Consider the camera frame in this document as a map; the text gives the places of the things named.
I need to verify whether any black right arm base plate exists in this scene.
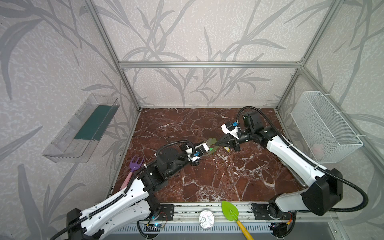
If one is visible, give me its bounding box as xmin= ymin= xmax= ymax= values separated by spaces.
xmin=251 ymin=203 xmax=292 ymax=221

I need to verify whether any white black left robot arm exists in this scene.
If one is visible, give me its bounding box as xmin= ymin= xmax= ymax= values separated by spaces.
xmin=64 ymin=140 xmax=210 ymax=240

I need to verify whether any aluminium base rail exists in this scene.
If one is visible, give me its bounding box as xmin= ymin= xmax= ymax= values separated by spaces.
xmin=80 ymin=201 xmax=349 ymax=240

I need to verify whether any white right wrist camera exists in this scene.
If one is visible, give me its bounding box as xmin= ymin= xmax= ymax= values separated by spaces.
xmin=221 ymin=122 xmax=241 ymax=140

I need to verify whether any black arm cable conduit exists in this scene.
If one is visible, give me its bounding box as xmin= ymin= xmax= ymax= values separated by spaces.
xmin=235 ymin=106 xmax=369 ymax=213
xmin=49 ymin=140 xmax=196 ymax=240

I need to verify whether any pink object in basket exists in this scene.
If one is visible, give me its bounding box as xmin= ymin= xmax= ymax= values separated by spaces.
xmin=311 ymin=144 xmax=325 ymax=161

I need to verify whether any purple toy rake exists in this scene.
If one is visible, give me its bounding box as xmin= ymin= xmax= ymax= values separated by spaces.
xmin=120 ymin=156 xmax=145 ymax=190

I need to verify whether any round silver tin lid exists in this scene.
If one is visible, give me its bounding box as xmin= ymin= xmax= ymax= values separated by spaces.
xmin=199 ymin=210 xmax=215 ymax=230

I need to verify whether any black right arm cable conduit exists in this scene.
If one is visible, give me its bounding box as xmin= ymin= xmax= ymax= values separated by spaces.
xmin=235 ymin=106 xmax=369 ymax=213

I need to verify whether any green toy shovel yellow handle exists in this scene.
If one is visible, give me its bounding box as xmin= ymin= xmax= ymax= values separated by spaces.
xmin=221 ymin=201 xmax=254 ymax=240

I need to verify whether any white wire mesh basket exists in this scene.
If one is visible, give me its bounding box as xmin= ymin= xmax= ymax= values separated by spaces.
xmin=291 ymin=91 xmax=364 ymax=164

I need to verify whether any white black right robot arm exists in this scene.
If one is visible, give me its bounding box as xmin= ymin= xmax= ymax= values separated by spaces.
xmin=217 ymin=112 xmax=343 ymax=216

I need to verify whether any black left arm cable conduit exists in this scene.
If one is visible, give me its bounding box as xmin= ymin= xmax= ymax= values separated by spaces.
xmin=49 ymin=140 xmax=196 ymax=240

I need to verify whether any clear plastic wall tray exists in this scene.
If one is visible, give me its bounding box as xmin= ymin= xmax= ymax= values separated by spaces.
xmin=42 ymin=94 xmax=120 ymax=163

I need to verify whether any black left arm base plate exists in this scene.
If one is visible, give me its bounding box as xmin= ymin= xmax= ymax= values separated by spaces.
xmin=144 ymin=204 xmax=175 ymax=222

